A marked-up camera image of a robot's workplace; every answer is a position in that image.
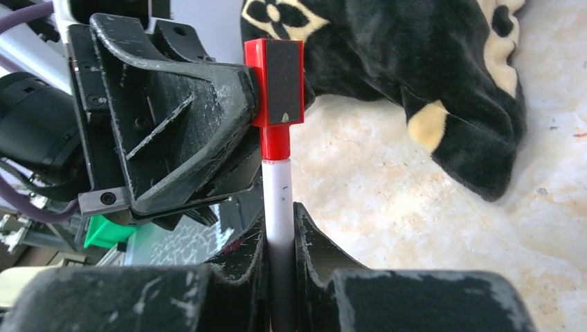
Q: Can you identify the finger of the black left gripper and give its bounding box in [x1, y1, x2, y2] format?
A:
[146, 18, 317, 230]

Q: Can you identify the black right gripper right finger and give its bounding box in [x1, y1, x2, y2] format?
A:
[293, 203, 535, 331]

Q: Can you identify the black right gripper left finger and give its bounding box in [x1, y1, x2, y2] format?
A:
[1, 214, 269, 331]

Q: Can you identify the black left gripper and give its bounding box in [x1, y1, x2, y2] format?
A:
[1, 13, 257, 218]

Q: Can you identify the red cap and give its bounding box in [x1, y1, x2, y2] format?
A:
[244, 39, 305, 161]

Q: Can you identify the thin white red-tip pen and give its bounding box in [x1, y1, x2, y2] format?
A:
[262, 159, 296, 331]

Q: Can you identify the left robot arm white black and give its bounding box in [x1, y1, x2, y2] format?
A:
[1, 1, 314, 228]

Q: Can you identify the green plastic bin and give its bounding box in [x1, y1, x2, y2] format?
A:
[84, 215, 137, 249]

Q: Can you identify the black floral plush blanket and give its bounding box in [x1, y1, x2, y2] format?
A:
[240, 0, 526, 202]

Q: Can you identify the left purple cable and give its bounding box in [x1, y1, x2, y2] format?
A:
[0, 0, 81, 225]

